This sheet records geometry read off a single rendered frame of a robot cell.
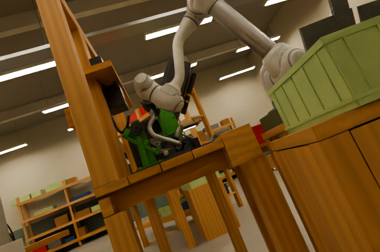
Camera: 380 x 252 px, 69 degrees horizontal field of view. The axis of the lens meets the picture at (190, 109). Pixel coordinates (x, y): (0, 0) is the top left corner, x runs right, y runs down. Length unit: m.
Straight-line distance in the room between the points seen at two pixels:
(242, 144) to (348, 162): 0.61
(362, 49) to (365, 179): 0.28
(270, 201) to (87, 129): 0.81
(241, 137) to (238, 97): 10.77
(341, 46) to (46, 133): 11.34
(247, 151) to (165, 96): 0.51
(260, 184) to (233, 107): 10.59
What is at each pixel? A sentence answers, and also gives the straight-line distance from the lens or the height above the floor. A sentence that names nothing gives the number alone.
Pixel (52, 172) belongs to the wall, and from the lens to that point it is 11.42.
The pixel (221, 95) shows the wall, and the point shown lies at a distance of 11.78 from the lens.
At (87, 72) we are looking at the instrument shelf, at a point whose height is 1.51.
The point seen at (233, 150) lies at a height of 0.82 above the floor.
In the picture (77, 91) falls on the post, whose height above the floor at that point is 1.30.
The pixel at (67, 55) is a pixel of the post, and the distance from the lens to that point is 1.37.
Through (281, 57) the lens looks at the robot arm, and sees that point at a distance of 1.41.
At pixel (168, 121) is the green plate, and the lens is 1.84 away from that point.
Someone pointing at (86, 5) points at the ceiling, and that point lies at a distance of 5.97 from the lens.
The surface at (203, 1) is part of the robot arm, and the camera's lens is 1.52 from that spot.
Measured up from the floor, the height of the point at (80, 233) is 0.36.
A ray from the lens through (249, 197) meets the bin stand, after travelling 2.07.
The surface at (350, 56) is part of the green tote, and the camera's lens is 0.71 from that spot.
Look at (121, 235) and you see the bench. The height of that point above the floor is 0.68.
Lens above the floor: 0.79
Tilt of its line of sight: 12 degrees up
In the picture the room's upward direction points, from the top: 22 degrees counter-clockwise
